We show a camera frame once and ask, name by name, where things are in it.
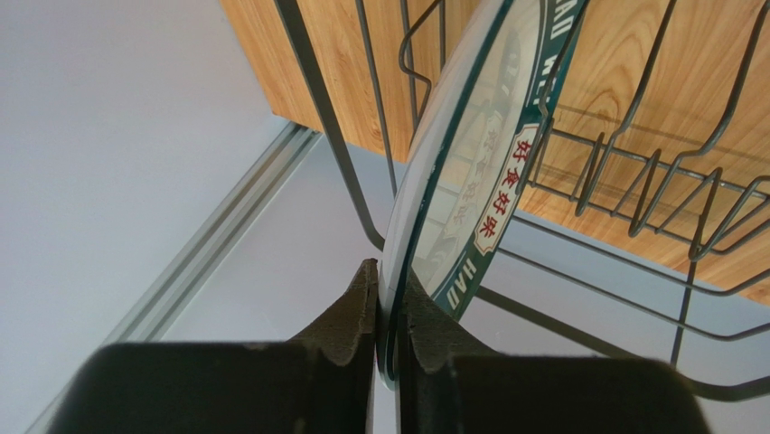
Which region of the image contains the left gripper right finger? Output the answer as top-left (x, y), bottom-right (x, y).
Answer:
top-left (397, 276), bottom-right (709, 433)

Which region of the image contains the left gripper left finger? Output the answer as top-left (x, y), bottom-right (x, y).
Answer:
top-left (50, 259), bottom-right (378, 433)

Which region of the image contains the green rimmed round plate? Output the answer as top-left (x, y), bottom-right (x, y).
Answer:
top-left (377, 1), bottom-right (587, 389)

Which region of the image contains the left aluminium frame post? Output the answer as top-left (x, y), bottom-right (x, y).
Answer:
top-left (23, 120), bottom-right (324, 434)

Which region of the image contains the black wire dish rack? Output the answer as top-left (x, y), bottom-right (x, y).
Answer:
top-left (273, 0), bottom-right (770, 403)

